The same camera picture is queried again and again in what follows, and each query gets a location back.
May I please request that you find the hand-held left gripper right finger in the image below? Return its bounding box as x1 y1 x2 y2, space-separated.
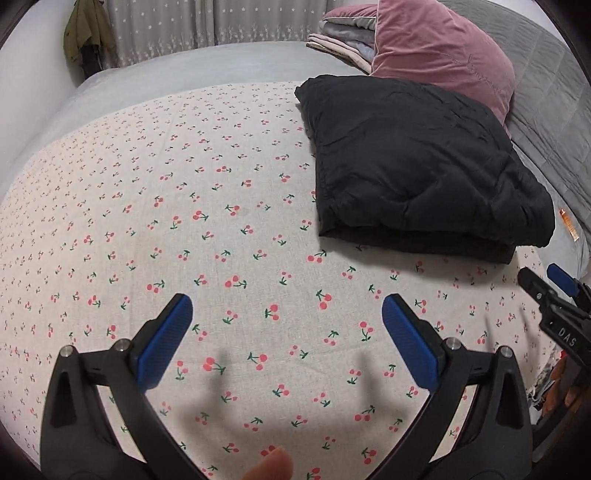
381 294 534 480

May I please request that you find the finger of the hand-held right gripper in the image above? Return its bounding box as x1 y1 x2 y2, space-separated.
517 268 557 308
546 263 583 301

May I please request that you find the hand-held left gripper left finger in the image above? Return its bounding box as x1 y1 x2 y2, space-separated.
41 293 195 480

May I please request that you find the black padded jacket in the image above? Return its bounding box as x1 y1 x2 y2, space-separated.
294 74 556 265

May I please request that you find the person's right hand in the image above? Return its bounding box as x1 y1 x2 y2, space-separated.
541 354 571 418

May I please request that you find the person's left hand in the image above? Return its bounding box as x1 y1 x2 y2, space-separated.
244 447 294 480

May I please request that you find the cherry print bed sheet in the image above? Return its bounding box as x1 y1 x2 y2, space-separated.
0 80 561 480

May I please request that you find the grey quilted headboard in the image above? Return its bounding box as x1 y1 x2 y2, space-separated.
436 0 591 199

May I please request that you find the pink velvet pillow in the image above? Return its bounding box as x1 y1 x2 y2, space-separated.
369 0 516 137

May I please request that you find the grey bed cover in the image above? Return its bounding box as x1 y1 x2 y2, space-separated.
0 41 591 268

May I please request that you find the stack of folded blankets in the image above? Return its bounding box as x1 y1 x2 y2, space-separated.
306 6 382 75

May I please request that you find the olive hanging coat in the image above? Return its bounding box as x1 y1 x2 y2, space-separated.
63 0 108 78

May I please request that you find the grey patterned curtain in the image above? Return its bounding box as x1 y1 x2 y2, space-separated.
99 0 384 68

